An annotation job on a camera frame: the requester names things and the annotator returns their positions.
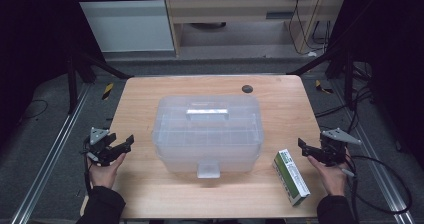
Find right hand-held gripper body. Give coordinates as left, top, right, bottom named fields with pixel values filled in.
left=319, top=127, right=363, bottom=168

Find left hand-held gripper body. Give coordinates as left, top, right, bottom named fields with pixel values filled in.
left=83, top=127, right=116, bottom=167

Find green and white carton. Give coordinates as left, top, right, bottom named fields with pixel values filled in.
left=272, top=148, right=311, bottom=207

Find clear plastic storage box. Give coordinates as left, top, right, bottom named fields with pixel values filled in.
left=152, top=94, right=264, bottom=179

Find person's left hand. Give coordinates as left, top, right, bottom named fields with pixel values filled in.
left=87, top=152, right=127, bottom=189

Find person's right hand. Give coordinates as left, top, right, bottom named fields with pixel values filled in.
left=307, top=148, right=352, bottom=197

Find yellow black tape strip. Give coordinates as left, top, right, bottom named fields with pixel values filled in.
left=101, top=82, right=115, bottom=101
left=314, top=79, right=334, bottom=95

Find black metal stand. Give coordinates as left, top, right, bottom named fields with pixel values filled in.
left=286, top=47, right=357, bottom=112
left=65, top=47, right=134, bottom=116

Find dark curtain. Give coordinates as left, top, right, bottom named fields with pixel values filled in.
left=0, top=0, right=105, bottom=145
left=328, top=0, right=424, bottom=170

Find white cabinet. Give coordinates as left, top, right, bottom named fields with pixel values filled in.
left=70, top=0, right=176, bottom=53

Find wooden desk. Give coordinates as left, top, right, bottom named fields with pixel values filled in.
left=162, top=0, right=349, bottom=58

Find left hand-held gripper cable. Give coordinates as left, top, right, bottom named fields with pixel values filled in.
left=82, top=143, right=94, bottom=196

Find hand-held gripper cable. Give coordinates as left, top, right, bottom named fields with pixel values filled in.
left=341, top=165, right=361, bottom=224
left=82, top=143, right=94, bottom=196

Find right hand-held gripper cable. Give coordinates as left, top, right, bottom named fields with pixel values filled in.
left=341, top=165, right=361, bottom=224

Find aluminium floor rail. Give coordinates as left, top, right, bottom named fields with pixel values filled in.
left=333, top=80, right=416, bottom=224
left=9, top=83, right=93, bottom=224

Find thin black floor cable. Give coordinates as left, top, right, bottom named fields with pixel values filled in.
left=19, top=98, right=50, bottom=120

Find black floor cable loop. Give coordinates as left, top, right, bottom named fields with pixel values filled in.
left=349, top=155, right=413, bottom=216

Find black cables under desk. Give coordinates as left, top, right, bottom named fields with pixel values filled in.
left=288, top=0, right=332, bottom=57

